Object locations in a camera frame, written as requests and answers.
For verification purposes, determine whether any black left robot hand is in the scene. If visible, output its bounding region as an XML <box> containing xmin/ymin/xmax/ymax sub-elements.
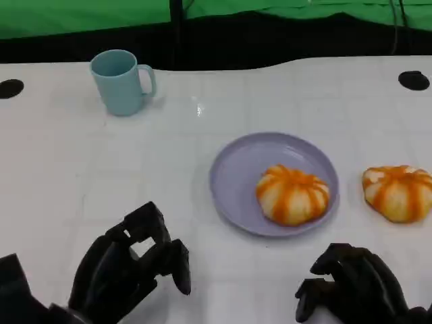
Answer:
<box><xmin>68</xmin><ymin>201</ymin><xmax>192</xmax><ymax>321</ymax></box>

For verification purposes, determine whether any black table grommet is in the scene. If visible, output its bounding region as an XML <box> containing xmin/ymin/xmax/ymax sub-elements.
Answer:
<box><xmin>398</xmin><ymin>70</ymin><xmax>431</xmax><ymax>90</ymax></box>
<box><xmin>0</xmin><ymin>79</ymin><xmax>25</xmax><ymax>100</ymax></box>

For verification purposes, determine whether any green cloth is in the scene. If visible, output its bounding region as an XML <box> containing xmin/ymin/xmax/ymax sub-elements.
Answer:
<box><xmin>0</xmin><ymin>0</ymin><xmax>432</xmax><ymax>41</ymax></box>

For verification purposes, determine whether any pale green mug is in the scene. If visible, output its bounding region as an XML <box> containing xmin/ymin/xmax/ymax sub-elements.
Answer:
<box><xmin>89</xmin><ymin>49</ymin><xmax>157</xmax><ymax>117</ymax></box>

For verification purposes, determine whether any lilac plate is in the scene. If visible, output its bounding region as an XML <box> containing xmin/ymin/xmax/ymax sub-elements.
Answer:
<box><xmin>208</xmin><ymin>131</ymin><xmax>340</xmax><ymax>238</ymax></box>

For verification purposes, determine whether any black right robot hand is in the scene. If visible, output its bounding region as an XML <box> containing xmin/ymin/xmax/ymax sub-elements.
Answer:
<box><xmin>295</xmin><ymin>242</ymin><xmax>411</xmax><ymax>324</ymax></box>

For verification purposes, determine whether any thin black cable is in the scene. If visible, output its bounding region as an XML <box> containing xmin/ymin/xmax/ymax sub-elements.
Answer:
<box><xmin>400</xmin><ymin>0</ymin><xmax>412</xmax><ymax>28</ymax></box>
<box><xmin>389</xmin><ymin>0</ymin><xmax>402</xmax><ymax>55</ymax></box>

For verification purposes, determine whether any black upright pole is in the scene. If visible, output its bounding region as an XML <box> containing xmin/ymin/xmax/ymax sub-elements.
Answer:
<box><xmin>169</xmin><ymin>0</ymin><xmax>186</xmax><ymax>45</ymax></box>

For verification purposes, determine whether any orange white toy bread roll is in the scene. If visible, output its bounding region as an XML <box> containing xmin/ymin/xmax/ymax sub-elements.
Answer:
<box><xmin>362</xmin><ymin>164</ymin><xmax>432</xmax><ymax>224</ymax></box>
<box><xmin>255</xmin><ymin>164</ymin><xmax>331</xmax><ymax>227</ymax></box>

